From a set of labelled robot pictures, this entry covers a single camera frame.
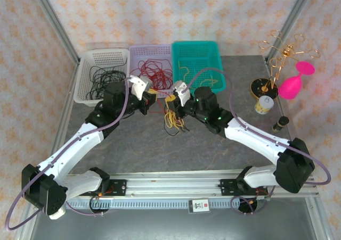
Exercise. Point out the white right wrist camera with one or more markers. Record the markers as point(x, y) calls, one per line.
point(182, 92)

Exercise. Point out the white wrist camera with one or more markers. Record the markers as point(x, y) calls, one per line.
point(139, 87)
point(182, 92)

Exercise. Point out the white plastic basket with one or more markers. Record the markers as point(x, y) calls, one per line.
point(106, 56)

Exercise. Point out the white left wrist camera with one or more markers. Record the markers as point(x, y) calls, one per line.
point(139, 87)

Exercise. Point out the gold tin can white lid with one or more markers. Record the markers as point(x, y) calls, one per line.
point(264, 105)

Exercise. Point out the pink silicone goblet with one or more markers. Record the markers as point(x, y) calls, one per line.
point(290, 88)

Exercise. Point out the white handheld device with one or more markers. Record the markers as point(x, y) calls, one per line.
point(57, 215)

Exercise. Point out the small dark bottle gold cap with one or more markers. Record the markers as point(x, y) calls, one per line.
point(280, 124)

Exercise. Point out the aluminium frame post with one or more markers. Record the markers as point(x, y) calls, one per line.
point(289, 21)
point(57, 27)

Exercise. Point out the white label tag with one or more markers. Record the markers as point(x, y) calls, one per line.
point(199, 206)

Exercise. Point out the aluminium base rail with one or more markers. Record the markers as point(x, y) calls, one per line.
point(173, 188)

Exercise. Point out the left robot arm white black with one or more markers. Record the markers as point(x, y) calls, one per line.
point(69, 149)

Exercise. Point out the teal plastic basket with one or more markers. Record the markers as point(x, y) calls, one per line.
point(197, 53)

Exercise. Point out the lilac plastic basket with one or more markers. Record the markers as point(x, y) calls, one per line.
point(149, 52)

